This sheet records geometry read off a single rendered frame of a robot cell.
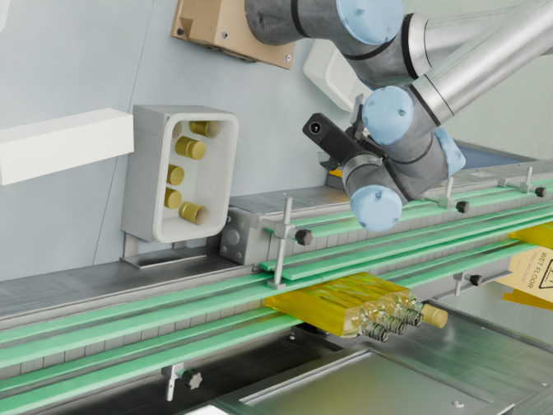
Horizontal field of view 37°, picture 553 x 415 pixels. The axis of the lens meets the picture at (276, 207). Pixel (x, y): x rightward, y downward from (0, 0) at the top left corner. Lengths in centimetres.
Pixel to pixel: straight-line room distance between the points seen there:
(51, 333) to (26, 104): 34
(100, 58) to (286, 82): 48
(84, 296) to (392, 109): 54
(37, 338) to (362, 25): 68
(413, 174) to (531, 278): 363
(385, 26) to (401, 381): 68
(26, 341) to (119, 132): 36
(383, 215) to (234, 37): 39
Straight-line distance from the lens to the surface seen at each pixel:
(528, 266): 492
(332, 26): 137
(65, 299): 130
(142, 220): 143
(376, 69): 145
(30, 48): 130
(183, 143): 148
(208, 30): 141
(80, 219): 142
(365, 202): 129
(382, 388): 160
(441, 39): 142
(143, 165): 142
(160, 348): 139
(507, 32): 122
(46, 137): 126
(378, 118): 119
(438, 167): 131
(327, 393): 154
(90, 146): 131
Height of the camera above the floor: 181
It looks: 37 degrees down
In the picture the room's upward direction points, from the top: 109 degrees clockwise
